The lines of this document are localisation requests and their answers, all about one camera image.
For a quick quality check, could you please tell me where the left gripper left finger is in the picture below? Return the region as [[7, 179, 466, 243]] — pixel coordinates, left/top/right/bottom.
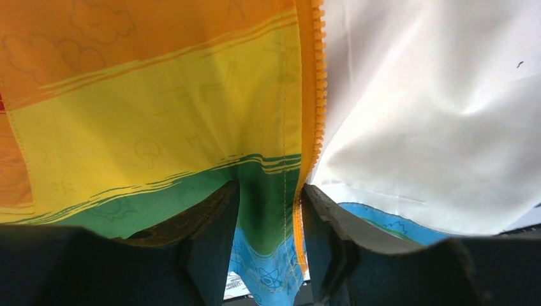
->
[[1, 181, 240, 305]]

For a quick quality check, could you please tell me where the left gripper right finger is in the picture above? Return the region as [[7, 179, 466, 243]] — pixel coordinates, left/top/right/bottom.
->
[[301, 185, 540, 305]]

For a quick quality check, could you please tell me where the rainbow striped hooded jacket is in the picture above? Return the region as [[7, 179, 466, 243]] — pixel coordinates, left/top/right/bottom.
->
[[1, 1, 540, 305]]

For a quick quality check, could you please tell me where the floral patterned table mat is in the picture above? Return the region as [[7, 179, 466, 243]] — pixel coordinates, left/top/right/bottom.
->
[[223, 270, 314, 305]]

